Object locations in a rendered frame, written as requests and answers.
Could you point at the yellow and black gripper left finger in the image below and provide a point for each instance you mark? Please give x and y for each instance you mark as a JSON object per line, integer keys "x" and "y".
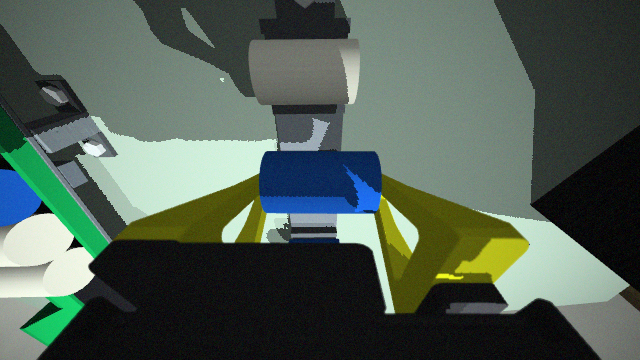
{"x": 203, "y": 219}

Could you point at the grey cylinder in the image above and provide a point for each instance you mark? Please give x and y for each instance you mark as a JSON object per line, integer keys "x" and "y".
{"x": 304, "y": 71}

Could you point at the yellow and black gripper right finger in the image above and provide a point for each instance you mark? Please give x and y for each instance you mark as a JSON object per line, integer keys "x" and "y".
{"x": 456, "y": 244}

